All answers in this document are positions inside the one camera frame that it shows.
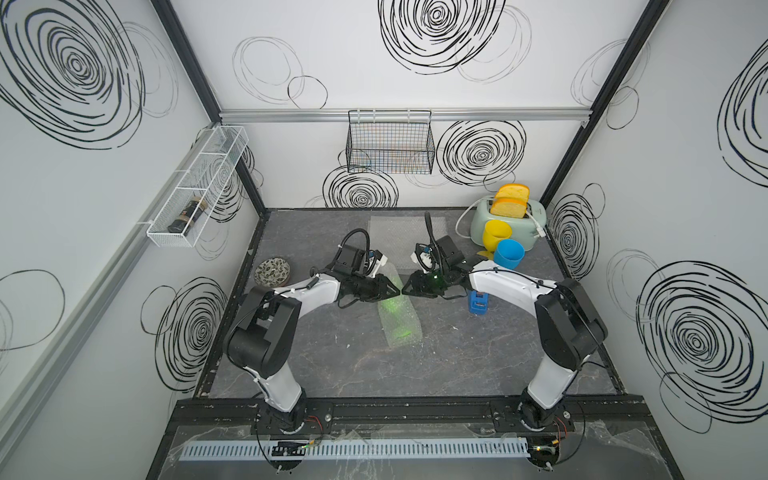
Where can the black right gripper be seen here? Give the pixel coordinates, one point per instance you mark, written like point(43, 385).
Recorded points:
point(417, 287)

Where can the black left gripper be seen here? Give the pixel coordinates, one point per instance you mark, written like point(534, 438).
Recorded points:
point(378, 289)

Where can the green plastic wine glass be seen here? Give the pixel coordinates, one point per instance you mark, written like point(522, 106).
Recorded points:
point(399, 315)

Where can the blue tape dispenser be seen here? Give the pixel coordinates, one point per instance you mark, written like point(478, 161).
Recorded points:
point(478, 302)

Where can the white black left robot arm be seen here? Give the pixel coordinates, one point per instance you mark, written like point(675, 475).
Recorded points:
point(261, 337)

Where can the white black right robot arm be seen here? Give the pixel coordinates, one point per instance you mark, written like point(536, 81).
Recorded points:
point(570, 328)

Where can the yellow plastic wine glass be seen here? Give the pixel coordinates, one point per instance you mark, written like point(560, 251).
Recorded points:
point(493, 233)

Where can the blue plastic wine glass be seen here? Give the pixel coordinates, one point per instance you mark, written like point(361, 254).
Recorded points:
point(508, 254)

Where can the patterned small bowl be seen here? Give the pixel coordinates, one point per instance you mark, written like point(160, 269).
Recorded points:
point(272, 272)

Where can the mint green toaster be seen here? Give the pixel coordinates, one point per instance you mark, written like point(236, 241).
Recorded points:
point(526, 230)

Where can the front yellow toast slice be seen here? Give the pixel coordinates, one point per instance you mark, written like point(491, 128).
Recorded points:
point(508, 208)

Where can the yellow toast slice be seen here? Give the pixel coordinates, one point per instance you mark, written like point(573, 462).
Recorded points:
point(514, 191)
point(508, 208)

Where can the rear yellow toast slice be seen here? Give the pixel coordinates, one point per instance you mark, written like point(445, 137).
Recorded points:
point(514, 191)

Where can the dark item in shelf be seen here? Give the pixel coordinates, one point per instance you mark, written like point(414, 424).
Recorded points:
point(188, 216)

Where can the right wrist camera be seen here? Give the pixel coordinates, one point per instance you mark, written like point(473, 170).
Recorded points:
point(422, 256)

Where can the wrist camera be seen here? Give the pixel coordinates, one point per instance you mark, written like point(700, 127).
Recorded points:
point(422, 256)
point(375, 260)

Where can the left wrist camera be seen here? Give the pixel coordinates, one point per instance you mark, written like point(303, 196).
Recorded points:
point(375, 260)

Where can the black wire wall basket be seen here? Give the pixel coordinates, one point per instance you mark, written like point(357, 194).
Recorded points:
point(390, 147)

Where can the aluminium wall rail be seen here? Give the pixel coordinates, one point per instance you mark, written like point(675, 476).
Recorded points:
point(252, 116)

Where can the white wire wall shelf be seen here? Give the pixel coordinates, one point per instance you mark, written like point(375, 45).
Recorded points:
point(211, 175)

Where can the white slotted cable duct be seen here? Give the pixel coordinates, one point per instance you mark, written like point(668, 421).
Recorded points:
point(366, 449)

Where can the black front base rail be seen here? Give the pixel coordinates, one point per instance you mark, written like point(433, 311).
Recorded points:
point(324, 415)

